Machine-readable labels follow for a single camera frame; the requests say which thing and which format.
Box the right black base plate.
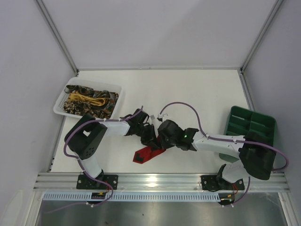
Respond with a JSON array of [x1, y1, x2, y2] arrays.
[[200, 174, 245, 192]]

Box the yellow patterned tie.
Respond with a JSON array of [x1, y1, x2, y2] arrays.
[[67, 93, 109, 106]]

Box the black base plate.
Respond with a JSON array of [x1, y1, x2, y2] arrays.
[[76, 174, 118, 190], [200, 174, 245, 192]]

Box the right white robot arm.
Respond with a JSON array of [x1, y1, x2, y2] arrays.
[[158, 120, 276, 190]]

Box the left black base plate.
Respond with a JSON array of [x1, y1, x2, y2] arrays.
[[76, 174, 118, 190]]

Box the dark multicolour patterned tie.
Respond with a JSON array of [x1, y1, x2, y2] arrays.
[[64, 85, 119, 117]]

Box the brown floral tie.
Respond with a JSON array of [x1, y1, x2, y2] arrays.
[[63, 101, 110, 119]]

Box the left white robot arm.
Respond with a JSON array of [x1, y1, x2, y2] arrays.
[[63, 108, 162, 184]]

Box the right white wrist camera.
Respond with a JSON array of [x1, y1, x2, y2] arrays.
[[157, 113, 168, 122]]

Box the white slotted cable duct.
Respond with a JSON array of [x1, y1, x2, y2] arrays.
[[43, 192, 221, 202]]

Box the red necktie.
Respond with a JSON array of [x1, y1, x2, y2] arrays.
[[133, 146, 166, 164]]

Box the green divided organizer tray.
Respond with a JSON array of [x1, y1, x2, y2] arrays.
[[218, 105, 277, 163]]

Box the white plastic basket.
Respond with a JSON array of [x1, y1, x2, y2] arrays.
[[53, 77, 124, 119]]

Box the aluminium mounting rail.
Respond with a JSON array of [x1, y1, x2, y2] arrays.
[[33, 172, 290, 193]]

